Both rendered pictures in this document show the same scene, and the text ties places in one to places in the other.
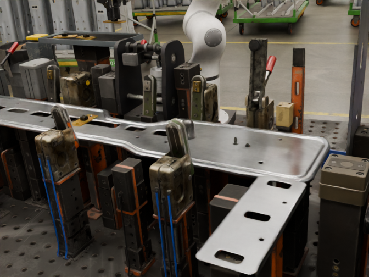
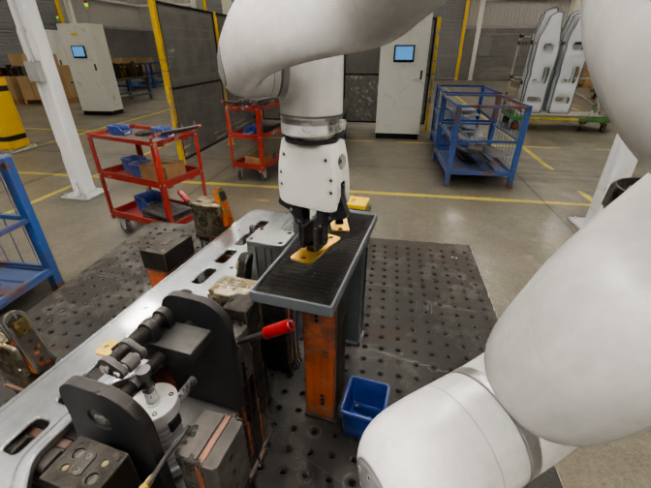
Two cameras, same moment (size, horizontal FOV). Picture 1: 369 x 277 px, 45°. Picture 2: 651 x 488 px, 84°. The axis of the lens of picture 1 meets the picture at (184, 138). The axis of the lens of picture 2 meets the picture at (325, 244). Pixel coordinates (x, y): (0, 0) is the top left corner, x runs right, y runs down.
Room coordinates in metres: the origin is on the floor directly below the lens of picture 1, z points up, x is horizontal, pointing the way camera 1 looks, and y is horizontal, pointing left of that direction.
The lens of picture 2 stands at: (1.47, -0.30, 1.50)
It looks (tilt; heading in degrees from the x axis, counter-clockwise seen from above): 28 degrees down; 77
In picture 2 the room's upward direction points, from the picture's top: straight up
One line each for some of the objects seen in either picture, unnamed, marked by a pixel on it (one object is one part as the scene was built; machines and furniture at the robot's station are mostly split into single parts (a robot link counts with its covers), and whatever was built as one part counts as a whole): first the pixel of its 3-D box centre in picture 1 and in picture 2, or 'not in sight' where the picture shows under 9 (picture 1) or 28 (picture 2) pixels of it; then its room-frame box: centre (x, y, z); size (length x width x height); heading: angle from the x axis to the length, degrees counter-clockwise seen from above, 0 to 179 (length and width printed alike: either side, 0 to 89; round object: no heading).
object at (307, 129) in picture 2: not in sight; (313, 124); (1.57, 0.20, 1.41); 0.09 x 0.08 x 0.03; 138
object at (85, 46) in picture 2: not in sight; (89, 61); (-1.90, 10.62, 1.22); 0.80 x 0.54 x 2.45; 158
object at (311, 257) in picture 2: (114, 20); (313, 247); (1.57, 0.21, 1.22); 0.08 x 0.04 x 0.01; 48
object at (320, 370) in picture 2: (99, 100); (325, 338); (1.61, 0.31, 0.92); 0.10 x 0.08 x 0.45; 59
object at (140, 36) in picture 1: (89, 38); (325, 248); (1.61, 0.31, 1.16); 0.37 x 0.14 x 0.02; 59
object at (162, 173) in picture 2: not in sight; (156, 181); (0.73, 2.96, 0.49); 0.81 x 0.47 x 0.97; 142
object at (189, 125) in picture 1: (188, 130); not in sight; (1.03, -0.01, 1.02); 0.03 x 0.03 x 0.07
